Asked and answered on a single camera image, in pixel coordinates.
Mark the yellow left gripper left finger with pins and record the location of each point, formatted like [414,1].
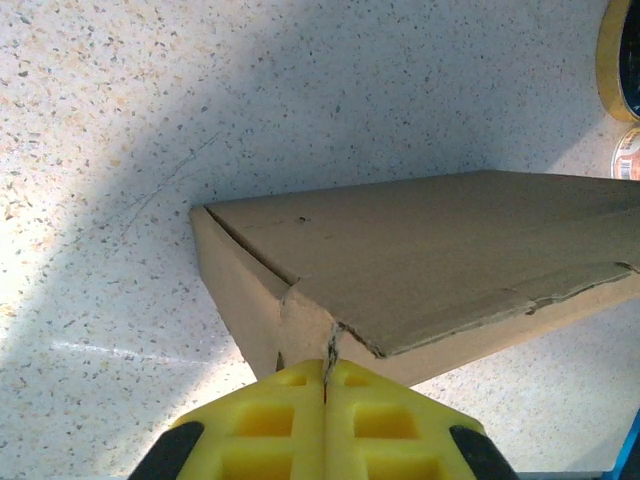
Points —
[310,430]

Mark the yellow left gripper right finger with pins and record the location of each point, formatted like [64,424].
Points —
[340,435]

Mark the brown cardboard box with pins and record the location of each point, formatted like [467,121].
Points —
[425,260]

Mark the blue table edge strip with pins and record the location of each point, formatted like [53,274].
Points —
[629,445]

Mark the gold cup holder stand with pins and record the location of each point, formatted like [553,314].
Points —
[607,60]

